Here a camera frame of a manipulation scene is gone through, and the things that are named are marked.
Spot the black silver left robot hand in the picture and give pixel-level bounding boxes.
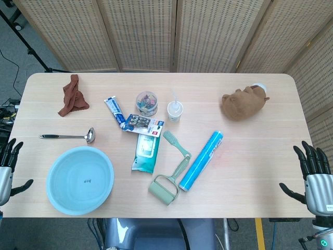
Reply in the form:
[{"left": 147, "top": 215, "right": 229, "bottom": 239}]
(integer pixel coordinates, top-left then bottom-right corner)
[{"left": 0, "top": 139, "right": 34, "bottom": 206}]

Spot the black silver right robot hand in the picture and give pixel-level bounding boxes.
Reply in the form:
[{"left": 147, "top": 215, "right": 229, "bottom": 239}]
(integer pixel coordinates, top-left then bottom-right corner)
[{"left": 279, "top": 140, "right": 333, "bottom": 217}]

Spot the stainless steel ladle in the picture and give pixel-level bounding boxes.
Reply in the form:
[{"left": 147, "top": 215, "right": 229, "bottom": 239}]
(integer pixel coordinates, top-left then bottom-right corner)
[{"left": 39, "top": 127, "right": 96, "bottom": 144}]

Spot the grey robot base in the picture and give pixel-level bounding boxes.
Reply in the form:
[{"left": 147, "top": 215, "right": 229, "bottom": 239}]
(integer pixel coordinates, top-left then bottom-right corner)
[{"left": 105, "top": 218, "right": 217, "bottom": 250}]

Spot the light blue plastic basin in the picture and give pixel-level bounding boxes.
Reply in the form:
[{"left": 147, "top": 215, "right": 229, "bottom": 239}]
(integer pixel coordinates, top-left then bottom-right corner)
[{"left": 46, "top": 145, "right": 115, "bottom": 216}]

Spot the brown crumpled cloth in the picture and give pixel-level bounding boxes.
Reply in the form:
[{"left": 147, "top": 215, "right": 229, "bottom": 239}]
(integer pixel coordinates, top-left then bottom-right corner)
[{"left": 57, "top": 74, "right": 90, "bottom": 118}]

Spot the woven folding screen panel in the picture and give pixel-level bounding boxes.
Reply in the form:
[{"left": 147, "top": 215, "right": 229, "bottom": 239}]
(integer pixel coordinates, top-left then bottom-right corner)
[
  {"left": 12, "top": 0, "right": 121, "bottom": 73},
  {"left": 283, "top": 24, "right": 333, "bottom": 158},
  {"left": 176, "top": 0, "right": 274, "bottom": 74},
  {"left": 97, "top": 0, "right": 178, "bottom": 73},
  {"left": 236, "top": 0, "right": 333, "bottom": 76}
]

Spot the brown plush toy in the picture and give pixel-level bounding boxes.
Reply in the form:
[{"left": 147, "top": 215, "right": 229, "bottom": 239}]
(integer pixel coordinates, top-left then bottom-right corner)
[{"left": 221, "top": 82, "right": 271, "bottom": 121}]

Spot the blue cling film roll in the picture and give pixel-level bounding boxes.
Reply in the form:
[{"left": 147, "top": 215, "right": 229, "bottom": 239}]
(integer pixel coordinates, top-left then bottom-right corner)
[{"left": 178, "top": 131, "right": 225, "bottom": 194}]

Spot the blue white toothpaste tube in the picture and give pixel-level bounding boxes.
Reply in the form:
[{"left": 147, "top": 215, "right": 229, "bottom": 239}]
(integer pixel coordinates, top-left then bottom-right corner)
[{"left": 104, "top": 96, "right": 129, "bottom": 130}]

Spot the black tripod stand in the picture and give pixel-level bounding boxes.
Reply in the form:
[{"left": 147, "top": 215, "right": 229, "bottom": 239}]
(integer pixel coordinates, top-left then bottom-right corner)
[{"left": 0, "top": 7, "right": 66, "bottom": 74}]

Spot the teal wet wipes pack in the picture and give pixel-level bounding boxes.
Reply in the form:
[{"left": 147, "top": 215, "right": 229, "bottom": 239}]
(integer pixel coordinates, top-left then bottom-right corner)
[{"left": 131, "top": 133, "right": 160, "bottom": 174}]

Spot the battery blister pack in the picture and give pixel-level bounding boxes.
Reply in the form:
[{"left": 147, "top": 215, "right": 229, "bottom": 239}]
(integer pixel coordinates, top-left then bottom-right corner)
[{"left": 124, "top": 113, "right": 166, "bottom": 136}]

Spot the green lint roller with brush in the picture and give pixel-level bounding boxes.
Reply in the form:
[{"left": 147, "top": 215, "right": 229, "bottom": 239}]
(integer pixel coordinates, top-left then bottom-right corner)
[{"left": 148, "top": 130, "right": 193, "bottom": 206}]

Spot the clear jar of clips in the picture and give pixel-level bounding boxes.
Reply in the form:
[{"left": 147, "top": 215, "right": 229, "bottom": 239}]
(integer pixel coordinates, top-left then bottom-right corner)
[{"left": 135, "top": 91, "right": 159, "bottom": 117}]

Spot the white squeeze bottle with spout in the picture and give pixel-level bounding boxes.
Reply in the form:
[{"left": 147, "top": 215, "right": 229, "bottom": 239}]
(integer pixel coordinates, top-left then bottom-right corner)
[{"left": 166, "top": 88, "right": 184, "bottom": 123}]

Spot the black electronics with cables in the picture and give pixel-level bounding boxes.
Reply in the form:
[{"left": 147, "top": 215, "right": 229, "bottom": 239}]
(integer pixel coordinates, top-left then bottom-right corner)
[{"left": 0, "top": 97, "right": 21, "bottom": 138}]

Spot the black cable bundle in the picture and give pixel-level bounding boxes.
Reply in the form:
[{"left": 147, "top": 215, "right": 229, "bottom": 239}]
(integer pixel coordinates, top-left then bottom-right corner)
[{"left": 87, "top": 218, "right": 106, "bottom": 250}]

